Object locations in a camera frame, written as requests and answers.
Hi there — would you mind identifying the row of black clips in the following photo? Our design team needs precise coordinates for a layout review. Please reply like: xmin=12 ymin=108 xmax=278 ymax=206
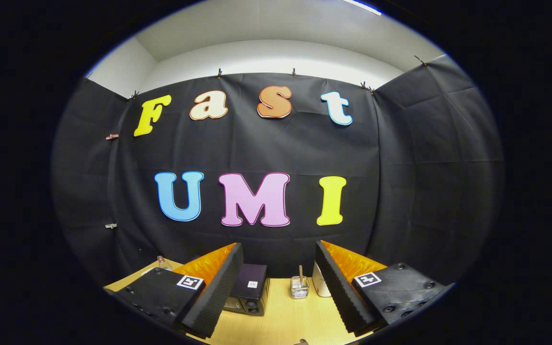
xmin=87 ymin=54 xmax=429 ymax=101

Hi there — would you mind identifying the white toaster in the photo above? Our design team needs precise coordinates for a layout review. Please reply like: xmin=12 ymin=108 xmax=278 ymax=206
xmin=312 ymin=261 xmax=333 ymax=298

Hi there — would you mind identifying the clear glass utensil holder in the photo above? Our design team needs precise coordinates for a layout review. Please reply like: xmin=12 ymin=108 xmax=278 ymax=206
xmin=290 ymin=276 xmax=310 ymax=299

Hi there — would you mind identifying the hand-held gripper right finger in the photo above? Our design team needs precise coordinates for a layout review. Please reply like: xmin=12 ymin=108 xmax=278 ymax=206
xmin=315 ymin=240 xmax=449 ymax=337

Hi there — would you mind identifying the ceiling light panel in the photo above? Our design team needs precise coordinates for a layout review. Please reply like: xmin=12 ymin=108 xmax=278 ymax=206
xmin=341 ymin=0 xmax=382 ymax=16

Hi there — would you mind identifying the black backdrop cloth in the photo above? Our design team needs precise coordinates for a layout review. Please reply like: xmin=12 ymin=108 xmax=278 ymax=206
xmin=51 ymin=54 xmax=506 ymax=288

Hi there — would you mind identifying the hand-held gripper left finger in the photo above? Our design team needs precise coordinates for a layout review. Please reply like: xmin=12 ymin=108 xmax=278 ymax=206
xmin=112 ymin=242 xmax=244 ymax=340

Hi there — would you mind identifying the black toaster oven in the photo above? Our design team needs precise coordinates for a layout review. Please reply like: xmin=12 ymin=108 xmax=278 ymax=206
xmin=223 ymin=263 xmax=271 ymax=317

